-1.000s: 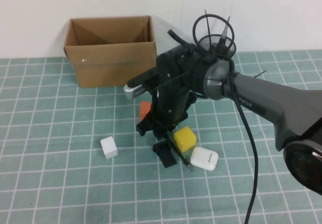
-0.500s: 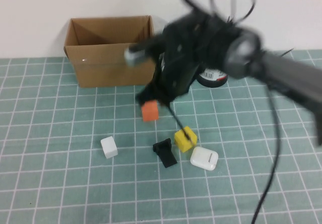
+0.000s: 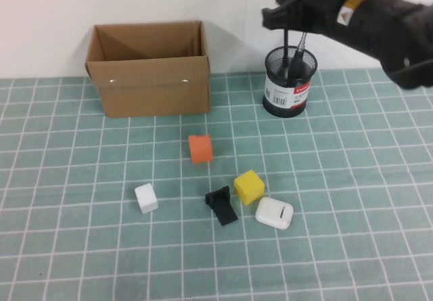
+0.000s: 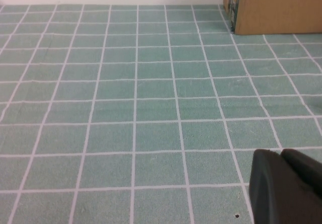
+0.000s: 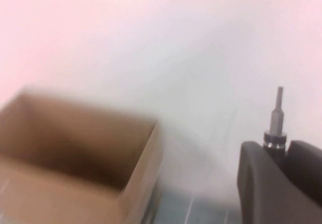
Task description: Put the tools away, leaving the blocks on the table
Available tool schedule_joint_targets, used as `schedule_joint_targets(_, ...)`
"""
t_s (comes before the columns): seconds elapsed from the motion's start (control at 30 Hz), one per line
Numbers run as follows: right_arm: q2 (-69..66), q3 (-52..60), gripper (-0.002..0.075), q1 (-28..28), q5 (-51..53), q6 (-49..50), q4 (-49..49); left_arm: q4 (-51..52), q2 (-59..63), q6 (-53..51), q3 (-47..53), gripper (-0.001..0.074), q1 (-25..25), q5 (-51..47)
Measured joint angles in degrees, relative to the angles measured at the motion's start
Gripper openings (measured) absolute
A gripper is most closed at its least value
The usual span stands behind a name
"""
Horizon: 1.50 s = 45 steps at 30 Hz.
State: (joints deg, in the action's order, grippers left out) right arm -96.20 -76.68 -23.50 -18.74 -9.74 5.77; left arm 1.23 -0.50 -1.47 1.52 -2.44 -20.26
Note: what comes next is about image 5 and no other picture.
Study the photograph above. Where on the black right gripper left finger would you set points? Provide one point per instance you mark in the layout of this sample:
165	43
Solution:
261	196

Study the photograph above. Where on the black pen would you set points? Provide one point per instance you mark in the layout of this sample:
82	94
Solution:
275	123

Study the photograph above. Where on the green grid tablecloth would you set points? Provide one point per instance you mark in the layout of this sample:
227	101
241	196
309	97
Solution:
201	211

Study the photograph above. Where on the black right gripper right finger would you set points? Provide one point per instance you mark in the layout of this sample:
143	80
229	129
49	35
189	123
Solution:
308	163

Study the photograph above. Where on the brown cardboard box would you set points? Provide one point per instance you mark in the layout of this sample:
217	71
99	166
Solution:
75	196

